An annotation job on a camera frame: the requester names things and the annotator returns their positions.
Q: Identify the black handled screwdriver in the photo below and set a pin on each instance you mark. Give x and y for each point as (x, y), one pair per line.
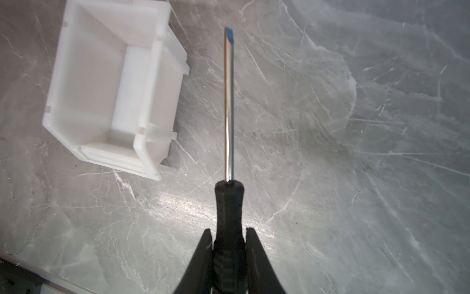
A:
(229, 246)

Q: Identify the white plastic bin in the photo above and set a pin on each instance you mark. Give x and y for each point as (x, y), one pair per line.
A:
(116, 83)

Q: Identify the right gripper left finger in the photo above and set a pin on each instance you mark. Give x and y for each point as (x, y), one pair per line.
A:
(197, 278)

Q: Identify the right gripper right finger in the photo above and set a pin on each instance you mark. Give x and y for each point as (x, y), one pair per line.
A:
(261, 278)

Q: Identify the aluminium front rail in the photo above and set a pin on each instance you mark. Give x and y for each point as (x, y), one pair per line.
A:
(18, 277)

